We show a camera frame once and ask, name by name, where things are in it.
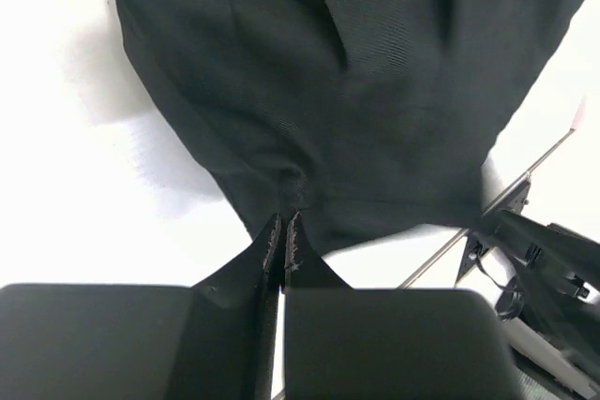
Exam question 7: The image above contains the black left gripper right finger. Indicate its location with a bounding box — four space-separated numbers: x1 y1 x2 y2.
283 215 523 400

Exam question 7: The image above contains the black skirt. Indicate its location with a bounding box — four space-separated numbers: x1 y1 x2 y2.
115 0 584 254

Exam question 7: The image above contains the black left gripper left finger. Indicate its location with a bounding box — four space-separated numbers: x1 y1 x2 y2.
1 216 281 400

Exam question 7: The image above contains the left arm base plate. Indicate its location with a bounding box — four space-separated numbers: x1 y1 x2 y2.
456 174 532 284

